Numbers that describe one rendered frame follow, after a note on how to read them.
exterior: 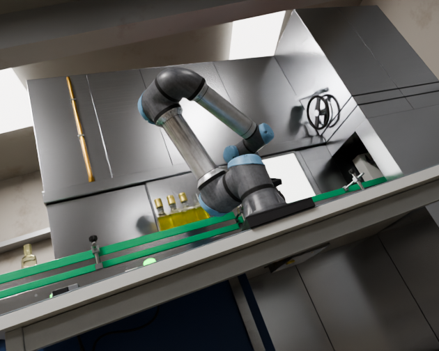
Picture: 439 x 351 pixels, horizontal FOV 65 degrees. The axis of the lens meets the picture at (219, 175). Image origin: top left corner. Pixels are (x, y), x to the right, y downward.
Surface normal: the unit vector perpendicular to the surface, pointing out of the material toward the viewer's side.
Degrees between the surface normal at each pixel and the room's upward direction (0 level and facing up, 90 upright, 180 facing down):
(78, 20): 90
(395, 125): 90
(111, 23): 90
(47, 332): 90
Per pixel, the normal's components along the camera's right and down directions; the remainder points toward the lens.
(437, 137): 0.21, -0.49
